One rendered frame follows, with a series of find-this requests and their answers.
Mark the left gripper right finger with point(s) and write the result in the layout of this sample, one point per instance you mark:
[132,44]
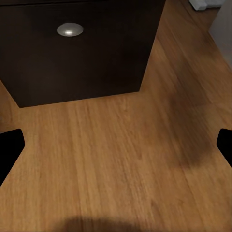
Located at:
[224,143]

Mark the cabinet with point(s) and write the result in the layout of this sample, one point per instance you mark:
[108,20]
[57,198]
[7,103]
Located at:
[55,51]

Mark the desktop computer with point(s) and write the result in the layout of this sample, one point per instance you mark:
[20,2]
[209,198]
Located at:
[221,31]

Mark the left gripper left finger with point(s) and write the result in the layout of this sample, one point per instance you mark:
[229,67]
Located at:
[11,146]

